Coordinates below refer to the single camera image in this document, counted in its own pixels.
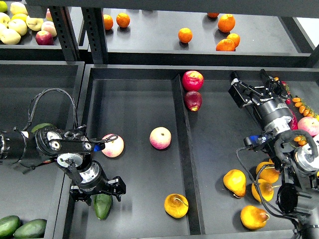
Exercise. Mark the green avocado bottom left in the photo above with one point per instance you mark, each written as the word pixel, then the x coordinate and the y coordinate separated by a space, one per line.
pixel 8 225

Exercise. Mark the orange far left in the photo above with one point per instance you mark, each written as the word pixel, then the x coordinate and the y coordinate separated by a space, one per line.
pixel 108 22

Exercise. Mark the black centre tray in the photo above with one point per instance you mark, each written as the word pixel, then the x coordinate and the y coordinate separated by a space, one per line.
pixel 131 102

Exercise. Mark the pale peach upper shelf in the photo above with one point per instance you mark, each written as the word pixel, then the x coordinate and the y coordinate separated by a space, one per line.
pixel 49 27

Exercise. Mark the pink apple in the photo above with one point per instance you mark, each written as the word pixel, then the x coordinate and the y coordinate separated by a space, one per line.
pixel 113 148
pixel 160 138

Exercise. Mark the orange front right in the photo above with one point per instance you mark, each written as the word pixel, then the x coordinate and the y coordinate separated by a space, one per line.
pixel 225 45

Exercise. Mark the yellow pear bottom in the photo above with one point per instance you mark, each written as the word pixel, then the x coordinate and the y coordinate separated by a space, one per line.
pixel 253 218

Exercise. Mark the green avocado top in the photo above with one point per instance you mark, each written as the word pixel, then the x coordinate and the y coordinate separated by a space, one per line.
pixel 40 126

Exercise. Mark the orange cherry tomato vine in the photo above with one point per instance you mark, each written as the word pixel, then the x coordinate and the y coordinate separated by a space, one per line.
pixel 303 108

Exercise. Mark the dark green avocado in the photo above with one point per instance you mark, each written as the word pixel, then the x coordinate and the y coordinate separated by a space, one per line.
pixel 102 205

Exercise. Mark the yellow pear middle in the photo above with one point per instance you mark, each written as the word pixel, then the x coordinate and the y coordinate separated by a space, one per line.
pixel 265 188

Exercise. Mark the black tray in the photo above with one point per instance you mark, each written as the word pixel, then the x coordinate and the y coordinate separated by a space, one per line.
pixel 42 193
pixel 131 102

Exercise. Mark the yellow pear with stem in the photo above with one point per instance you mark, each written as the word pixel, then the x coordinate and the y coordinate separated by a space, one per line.
pixel 176 205

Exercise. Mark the large orange right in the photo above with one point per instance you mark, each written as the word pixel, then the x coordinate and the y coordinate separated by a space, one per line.
pixel 226 23

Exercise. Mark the cherry tomato bunch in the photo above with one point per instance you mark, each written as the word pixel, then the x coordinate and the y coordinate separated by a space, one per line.
pixel 288 100
pixel 300 140

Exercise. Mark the pink apple right bin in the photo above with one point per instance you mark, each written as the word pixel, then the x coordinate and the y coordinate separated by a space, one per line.
pixel 310 125

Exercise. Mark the bright red apple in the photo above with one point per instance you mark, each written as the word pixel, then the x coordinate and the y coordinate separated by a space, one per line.
pixel 192 80

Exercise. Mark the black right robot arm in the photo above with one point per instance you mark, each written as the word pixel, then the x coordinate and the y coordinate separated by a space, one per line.
pixel 294 152

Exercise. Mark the orange centre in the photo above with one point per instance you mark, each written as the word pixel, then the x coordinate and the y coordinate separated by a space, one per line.
pixel 185 35

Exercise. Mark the white label card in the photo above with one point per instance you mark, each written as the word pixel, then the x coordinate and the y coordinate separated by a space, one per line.
pixel 316 140

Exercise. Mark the red apple upper shelf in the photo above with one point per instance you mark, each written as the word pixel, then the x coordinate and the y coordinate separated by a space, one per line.
pixel 44 38

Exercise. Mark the cherry tomato bunch top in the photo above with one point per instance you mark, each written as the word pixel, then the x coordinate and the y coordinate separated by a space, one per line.
pixel 288 100

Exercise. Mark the cherry tomato bunch bottom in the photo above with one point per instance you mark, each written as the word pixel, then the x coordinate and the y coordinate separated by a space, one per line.
pixel 300 140

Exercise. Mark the pink apple left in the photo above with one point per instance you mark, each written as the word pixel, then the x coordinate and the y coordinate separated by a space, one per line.
pixel 113 148

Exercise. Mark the pink apple centre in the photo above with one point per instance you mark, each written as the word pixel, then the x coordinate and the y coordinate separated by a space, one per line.
pixel 160 138

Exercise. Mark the black shelf post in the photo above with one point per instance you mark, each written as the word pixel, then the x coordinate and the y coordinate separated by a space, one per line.
pixel 65 32
pixel 94 26

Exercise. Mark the yellow pear left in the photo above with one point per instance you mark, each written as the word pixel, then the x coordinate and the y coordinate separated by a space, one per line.
pixel 235 181

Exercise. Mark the black shelf post right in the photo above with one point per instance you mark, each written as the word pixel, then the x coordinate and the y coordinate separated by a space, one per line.
pixel 94 26

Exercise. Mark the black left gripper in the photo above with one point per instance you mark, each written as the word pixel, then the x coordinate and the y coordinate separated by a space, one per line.
pixel 83 192

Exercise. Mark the black shelf post left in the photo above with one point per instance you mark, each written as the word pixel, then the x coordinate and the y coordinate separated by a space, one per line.
pixel 65 32

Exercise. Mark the dark red apple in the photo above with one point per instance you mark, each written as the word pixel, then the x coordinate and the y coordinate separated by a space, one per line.
pixel 193 100

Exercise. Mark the black left tray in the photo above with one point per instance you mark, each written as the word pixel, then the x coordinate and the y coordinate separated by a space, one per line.
pixel 42 193

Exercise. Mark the orange right small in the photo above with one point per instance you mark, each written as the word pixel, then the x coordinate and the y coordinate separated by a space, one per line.
pixel 235 38

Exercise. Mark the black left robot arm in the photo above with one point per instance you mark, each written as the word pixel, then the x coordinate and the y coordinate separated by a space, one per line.
pixel 71 150

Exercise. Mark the black shelf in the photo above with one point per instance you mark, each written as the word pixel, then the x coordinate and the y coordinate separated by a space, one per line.
pixel 152 39
pixel 30 50

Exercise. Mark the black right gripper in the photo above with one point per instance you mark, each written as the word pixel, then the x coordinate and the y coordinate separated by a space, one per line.
pixel 244 94

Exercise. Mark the yellow pear brown tip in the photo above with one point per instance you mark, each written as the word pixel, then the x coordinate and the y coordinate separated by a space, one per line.
pixel 269 173

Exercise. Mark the orange partly hidden top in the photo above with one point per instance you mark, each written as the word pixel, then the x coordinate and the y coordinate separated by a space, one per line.
pixel 212 14

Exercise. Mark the red chili pepper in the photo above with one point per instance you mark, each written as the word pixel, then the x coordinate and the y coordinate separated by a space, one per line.
pixel 294 122

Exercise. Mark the black upper left shelf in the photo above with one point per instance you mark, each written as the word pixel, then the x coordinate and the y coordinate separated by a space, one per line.
pixel 30 50

